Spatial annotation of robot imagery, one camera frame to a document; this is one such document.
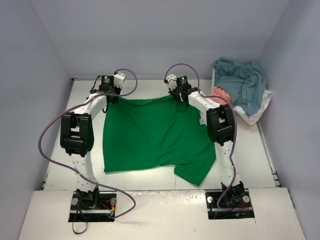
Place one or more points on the white laundry basket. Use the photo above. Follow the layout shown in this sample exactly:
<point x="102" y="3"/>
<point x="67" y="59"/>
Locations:
<point x="214" y="77"/>

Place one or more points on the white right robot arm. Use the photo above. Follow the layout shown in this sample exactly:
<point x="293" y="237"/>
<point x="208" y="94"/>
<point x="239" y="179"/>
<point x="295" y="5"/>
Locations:
<point x="219" y="117"/>

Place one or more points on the pink t shirt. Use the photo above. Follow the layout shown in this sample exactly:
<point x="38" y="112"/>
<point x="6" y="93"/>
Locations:
<point x="217" y="91"/>

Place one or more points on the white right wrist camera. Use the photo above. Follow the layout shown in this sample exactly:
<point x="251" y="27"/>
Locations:
<point x="171" y="81"/>

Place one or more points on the green t shirt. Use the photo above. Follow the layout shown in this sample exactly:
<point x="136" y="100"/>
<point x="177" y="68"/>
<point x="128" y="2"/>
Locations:
<point x="141" y="134"/>

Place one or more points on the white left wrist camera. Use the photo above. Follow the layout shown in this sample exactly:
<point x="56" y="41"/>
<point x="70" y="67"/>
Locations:
<point x="118" y="80"/>

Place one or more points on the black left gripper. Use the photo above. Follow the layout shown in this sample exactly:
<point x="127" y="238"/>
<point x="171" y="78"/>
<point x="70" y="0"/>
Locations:
<point x="113" y="95"/>

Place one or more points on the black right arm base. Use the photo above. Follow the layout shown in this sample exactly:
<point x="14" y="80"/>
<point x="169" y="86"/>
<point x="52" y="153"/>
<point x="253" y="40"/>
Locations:
<point x="233" y="205"/>

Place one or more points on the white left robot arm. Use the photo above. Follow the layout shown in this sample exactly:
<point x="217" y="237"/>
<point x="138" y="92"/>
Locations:
<point x="77" y="135"/>

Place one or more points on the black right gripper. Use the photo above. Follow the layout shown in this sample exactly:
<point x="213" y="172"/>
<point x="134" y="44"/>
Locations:
<point x="176" y="94"/>

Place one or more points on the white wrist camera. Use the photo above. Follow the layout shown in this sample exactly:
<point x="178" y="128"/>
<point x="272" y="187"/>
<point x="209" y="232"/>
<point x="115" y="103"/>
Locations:
<point x="118" y="80"/>
<point x="171" y="81"/>

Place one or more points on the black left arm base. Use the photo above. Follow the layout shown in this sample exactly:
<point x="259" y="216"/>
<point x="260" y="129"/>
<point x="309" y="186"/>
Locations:
<point x="87" y="211"/>

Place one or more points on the grey-blue t shirt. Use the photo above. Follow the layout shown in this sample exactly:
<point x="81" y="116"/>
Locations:
<point x="244" y="82"/>

